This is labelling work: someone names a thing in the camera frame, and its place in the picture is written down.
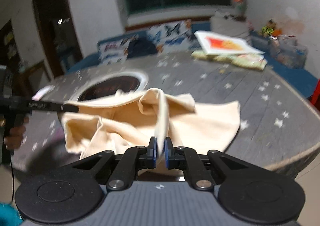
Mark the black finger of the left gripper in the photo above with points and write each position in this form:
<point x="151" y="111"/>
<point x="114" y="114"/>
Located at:
<point x="52" y="107"/>

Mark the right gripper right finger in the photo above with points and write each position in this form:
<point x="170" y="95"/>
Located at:
<point x="189" y="162"/>

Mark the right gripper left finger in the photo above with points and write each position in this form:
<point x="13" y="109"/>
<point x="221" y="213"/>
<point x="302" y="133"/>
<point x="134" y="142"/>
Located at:
<point x="130" y="163"/>

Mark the cream sweatshirt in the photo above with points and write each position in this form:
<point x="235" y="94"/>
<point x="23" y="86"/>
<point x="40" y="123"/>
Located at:
<point x="127" y="120"/>

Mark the person's left hand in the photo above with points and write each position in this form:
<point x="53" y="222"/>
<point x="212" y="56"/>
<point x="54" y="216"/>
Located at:
<point x="16" y="136"/>

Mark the induction hob in table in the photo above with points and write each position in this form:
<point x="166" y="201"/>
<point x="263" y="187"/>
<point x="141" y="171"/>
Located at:
<point x="106" y="85"/>

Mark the dark blue backpack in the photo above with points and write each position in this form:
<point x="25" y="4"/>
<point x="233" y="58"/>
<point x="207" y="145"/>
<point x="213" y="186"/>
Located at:
<point x="140" y="47"/>

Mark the butterfly print cushion cover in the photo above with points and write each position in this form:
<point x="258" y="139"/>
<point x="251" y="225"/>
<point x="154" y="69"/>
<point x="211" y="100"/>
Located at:
<point x="160" y="39"/>

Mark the green patterned folded blanket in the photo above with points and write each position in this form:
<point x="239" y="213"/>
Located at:
<point x="246" y="61"/>

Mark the grey pillow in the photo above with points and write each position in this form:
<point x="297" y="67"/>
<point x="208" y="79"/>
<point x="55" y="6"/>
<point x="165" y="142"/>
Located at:
<point x="229" y="27"/>

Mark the blue corner sofa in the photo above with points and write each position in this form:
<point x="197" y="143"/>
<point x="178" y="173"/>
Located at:
<point x="301" y="79"/>

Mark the red plastic stool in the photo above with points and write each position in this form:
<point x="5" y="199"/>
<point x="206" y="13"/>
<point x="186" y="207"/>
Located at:
<point x="315" y="100"/>

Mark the clear plastic storage box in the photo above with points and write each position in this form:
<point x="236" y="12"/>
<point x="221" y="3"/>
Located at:
<point x="287" y="51"/>

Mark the teddy bear toy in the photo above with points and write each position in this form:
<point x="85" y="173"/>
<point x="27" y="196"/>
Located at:
<point x="270" y="29"/>

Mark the colourful paper flower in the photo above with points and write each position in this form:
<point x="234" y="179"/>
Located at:
<point x="240" y="7"/>

